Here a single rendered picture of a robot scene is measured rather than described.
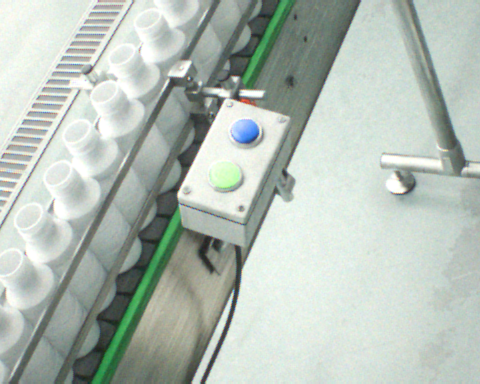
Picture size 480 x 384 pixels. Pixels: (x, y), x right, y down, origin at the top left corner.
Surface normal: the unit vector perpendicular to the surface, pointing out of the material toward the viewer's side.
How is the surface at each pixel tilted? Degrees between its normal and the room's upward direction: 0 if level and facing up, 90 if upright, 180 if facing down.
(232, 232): 90
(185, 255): 90
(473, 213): 0
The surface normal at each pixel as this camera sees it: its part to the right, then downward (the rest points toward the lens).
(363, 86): -0.35, -0.59
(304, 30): 0.86, 0.11
